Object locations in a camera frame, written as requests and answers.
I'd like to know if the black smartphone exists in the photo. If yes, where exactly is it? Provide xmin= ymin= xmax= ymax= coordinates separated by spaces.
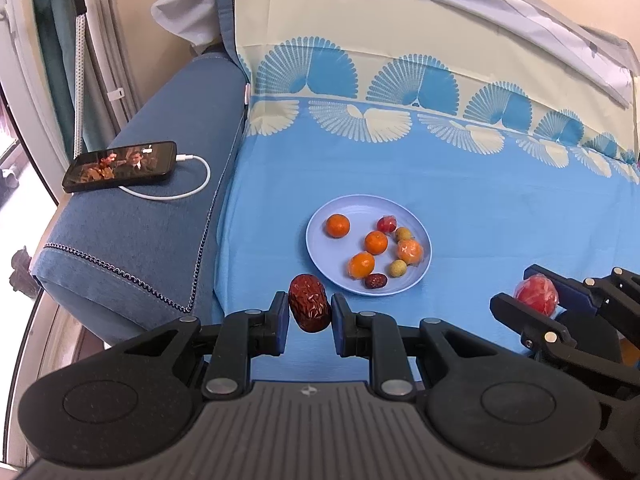
xmin=62 ymin=141 xmax=178 ymax=193

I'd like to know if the dark red jujube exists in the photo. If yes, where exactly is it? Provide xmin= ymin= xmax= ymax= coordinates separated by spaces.
xmin=363 ymin=273 xmax=388 ymax=289
xmin=288 ymin=274 xmax=332 ymax=333

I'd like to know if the silver braided hose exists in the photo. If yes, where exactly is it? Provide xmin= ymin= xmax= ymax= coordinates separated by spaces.
xmin=72 ymin=12 xmax=89 ymax=158

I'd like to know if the blue fabric sofa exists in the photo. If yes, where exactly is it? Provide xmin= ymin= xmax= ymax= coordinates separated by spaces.
xmin=29 ymin=0 xmax=252 ymax=346

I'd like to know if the red fruit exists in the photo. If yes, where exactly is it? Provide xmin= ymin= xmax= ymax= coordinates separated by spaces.
xmin=376 ymin=214 xmax=397 ymax=234
xmin=514 ymin=273 xmax=560 ymax=318

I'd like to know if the light blue round plate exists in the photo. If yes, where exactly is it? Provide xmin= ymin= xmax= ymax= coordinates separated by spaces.
xmin=305 ymin=194 xmax=433 ymax=297

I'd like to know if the blue patterned sofa cover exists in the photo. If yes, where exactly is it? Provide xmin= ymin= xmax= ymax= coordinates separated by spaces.
xmin=211 ymin=0 xmax=640 ymax=386

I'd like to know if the yellow-green longan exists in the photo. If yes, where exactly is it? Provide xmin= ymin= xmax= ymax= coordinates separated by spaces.
xmin=388 ymin=259 xmax=408 ymax=278
xmin=395 ymin=226 xmax=413 ymax=242

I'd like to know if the white charging cable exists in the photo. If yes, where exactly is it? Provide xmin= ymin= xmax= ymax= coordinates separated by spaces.
xmin=118 ymin=153 xmax=212 ymax=203

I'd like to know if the small orange tangerine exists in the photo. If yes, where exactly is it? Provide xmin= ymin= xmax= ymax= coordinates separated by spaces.
xmin=347 ymin=252 xmax=375 ymax=280

